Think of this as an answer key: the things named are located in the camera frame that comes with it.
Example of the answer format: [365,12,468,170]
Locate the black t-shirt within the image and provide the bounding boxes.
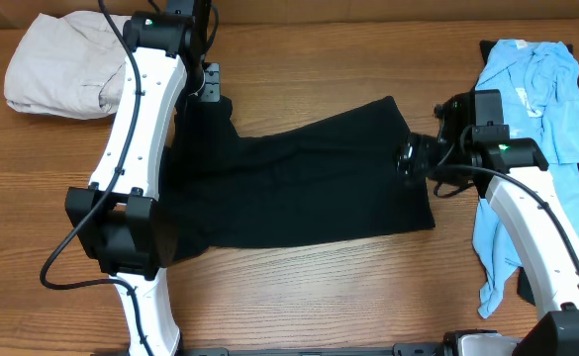
[160,97,434,260]

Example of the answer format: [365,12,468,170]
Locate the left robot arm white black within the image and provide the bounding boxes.
[65,0,220,355]

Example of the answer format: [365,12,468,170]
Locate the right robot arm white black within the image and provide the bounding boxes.
[395,90,579,356]

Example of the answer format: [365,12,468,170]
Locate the light blue shirt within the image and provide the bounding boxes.
[471,39,579,319]

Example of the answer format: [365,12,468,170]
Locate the beige folded shorts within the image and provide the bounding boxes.
[4,11,126,120]

